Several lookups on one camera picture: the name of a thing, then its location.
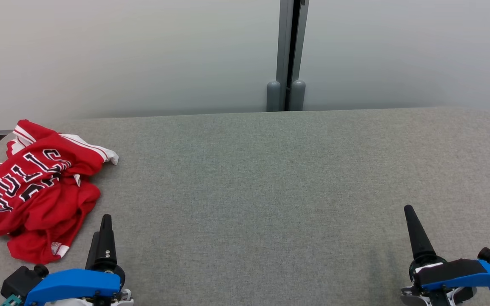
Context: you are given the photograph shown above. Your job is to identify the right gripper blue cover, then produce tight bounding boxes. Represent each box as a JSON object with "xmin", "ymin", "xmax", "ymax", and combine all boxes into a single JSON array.
[{"xmin": 400, "ymin": 205, "xmax": 490, "ymax": 306}]

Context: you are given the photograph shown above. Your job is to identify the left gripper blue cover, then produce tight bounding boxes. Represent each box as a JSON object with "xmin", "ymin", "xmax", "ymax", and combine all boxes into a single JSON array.
[{"xmin": 24, "ymin": 214, "xmax": 134, "ymax": 306}]

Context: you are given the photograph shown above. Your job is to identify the red basketball shorts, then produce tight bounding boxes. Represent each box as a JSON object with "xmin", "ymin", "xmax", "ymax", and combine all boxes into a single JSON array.
[{"xmin": 0, "ymin": 183, "xmax": 101, "ymax": 265}]

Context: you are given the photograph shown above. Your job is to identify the red white basketball jersey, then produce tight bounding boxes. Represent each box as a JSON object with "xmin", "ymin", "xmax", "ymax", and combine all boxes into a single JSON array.
[{"xmin": 0, "ymin": 120, "xmax": 119, "ymax": 236}]

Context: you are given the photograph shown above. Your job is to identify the grey partition post two feet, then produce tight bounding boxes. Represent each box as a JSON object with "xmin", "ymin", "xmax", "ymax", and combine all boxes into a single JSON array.
[{"xmin": 266, "ymin": 0, "xmax": 310, "ymax": 112}]

